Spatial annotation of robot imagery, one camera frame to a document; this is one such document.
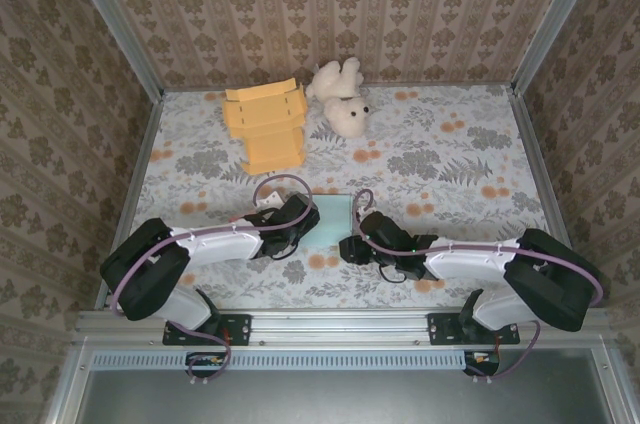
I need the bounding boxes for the floral table cover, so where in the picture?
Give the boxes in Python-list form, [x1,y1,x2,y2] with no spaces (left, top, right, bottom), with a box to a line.
[107,85,576,310]

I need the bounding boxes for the yellow paper box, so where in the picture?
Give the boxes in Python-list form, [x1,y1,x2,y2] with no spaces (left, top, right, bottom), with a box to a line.
[221,77,308,176]

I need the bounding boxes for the aluminium mounting rail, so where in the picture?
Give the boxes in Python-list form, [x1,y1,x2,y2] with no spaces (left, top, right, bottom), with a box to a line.
[74,307,611,351]

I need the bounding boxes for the aluminium side rail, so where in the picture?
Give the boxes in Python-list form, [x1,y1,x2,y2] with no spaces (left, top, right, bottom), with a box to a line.
[94,91,166,310]
[510,91,592,309]

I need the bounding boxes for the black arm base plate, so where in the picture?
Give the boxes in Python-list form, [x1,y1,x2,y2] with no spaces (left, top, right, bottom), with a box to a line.
[162,312,251,346]
[428,312,520,346]

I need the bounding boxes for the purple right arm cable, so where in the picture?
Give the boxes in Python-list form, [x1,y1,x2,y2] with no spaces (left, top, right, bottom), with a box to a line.
[351,187,605,385]

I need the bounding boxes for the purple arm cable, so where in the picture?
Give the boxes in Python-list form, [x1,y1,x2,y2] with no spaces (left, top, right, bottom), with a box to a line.
[351,187,605,385]
[110,173,314,385]

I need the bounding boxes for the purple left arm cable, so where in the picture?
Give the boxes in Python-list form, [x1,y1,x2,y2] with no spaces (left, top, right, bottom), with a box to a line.
[110,173,314,385]

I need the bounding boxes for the grey slotted cable duct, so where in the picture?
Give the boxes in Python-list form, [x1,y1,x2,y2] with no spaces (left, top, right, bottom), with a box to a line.
[92,349,464,371]

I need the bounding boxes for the grey metal panel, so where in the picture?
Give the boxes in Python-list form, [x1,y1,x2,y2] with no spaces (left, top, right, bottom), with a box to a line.
[74,347,624,424]

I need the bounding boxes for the black controller board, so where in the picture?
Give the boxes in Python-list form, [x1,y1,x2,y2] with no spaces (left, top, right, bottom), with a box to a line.
[463,349,502,377]
[185,351,227,378]

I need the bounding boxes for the light blue paper box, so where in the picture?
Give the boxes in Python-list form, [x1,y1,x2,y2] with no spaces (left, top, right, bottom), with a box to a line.
[302,193,352,248]

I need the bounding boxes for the white plush bear toy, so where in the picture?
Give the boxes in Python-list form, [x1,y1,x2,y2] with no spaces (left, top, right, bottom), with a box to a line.
[304,56,374,139]

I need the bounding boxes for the aluminium frame post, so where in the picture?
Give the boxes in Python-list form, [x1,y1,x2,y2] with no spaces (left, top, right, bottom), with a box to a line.
[55,0,166,100]
[510,0,611,98]

